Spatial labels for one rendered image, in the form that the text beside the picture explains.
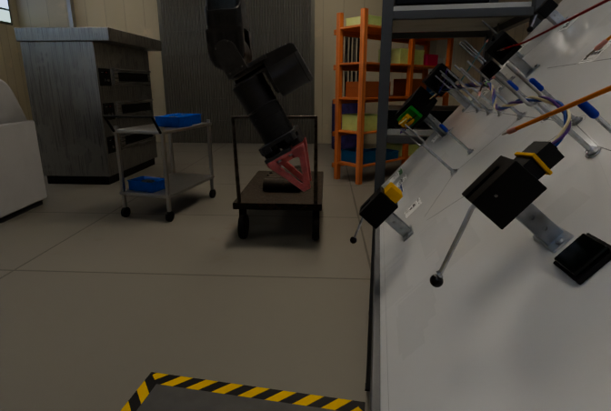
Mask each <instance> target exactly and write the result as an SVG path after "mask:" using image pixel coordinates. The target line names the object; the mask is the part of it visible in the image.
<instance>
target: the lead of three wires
mask: <svg viewBox="0 0 611 411"><path fill-rule="evenodd" d="M531 98H533V99H530V102H545V103H547V104H550V105H554V106H556V107H557V108H559V107H561V106H563V105H564V104H563V103H562V102H560V101H558V100H555V99H552V98H550V97H548V96H533V95H532V96H531ZM561 113H562V114H563V115H564V127H563V128H562V130H561V131H560V133H559V134H558V135H557V137H556V138H555V139H554V140H553V142H552V144H553V145H555V146H558V145H559V144H560V143H561V142H562V140H563V139H564V137H565V136H566V135H567V134H568V132H569V131H570V128H571V113H570V111H569V110H568V109H567V110H565V111H562V112H561Z"/></svg>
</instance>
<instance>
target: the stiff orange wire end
mask: <svg viewBox="0 0 611 411"><path fill-rule="evenodd" d="M610 91H611V85H610V86H607V87H605V88H603V89H600V90H598V91H596V92H594V93H592V94H590V95H587V96H584V97H582V98H580V99H577V100H576V101H574V102H572V103H569V104H567V105H563V106H561V107H559V108H557V109H555V110H553V111H551V112H548V113H546V114H544V115H541V116H539V117H537V118H534V119H532V120H530V121H528V122H525V123H523V124H522V125H518V126H514V127H512V128H510V129H507V130H506V132H505V133H503V134H502V135H506V134H509V135H510V134H513V133H514V132H516V131H518V130H519V129H522V128H524V127H526V126H529V125H532V124H534V123H536V122H538V121H541V120H543V119H546V118H548V117H549V116H552V115H555V114H558V113H560V112H562V111H565V110H567V109H569V108H571V107H573V106H576V105H579V104H582V103H584V102H586V101H588V100H590V99H593V98H595V97H597V96H600V95H602V94H605V93H607V92H610Z"/></svg>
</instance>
